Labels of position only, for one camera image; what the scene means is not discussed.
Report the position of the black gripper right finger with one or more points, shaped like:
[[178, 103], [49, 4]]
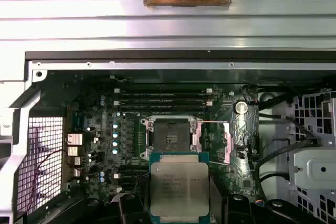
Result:
[[237, 209]]

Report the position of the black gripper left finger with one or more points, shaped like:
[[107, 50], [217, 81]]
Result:
[[126, 209]]

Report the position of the silver-topped CPU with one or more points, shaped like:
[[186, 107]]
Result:
[[178, 182]]

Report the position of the metal socket cover frame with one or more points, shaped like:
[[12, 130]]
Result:
[[227, 142]]

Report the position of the black RAM slot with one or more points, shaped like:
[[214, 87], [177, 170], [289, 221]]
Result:
[[157, 108], [134, 175], [134, 168], [157, 101], [157, 95], [157, 90]]

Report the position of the CPU socket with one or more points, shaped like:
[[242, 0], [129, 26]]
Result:
[[170, 134]]

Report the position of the green motherboard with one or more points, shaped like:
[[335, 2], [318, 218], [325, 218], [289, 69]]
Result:
[[218, 176]]

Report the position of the silver rear port block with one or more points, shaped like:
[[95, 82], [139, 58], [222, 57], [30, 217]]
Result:
[[74, 139], [73, 150]]

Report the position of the grey metal drive cage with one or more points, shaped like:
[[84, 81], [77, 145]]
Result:
[[312, 166]]

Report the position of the silver coin battery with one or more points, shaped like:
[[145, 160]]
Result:
[[241, 107]]

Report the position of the black PC case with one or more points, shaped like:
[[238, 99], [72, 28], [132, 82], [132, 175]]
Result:
[[157, 65]]

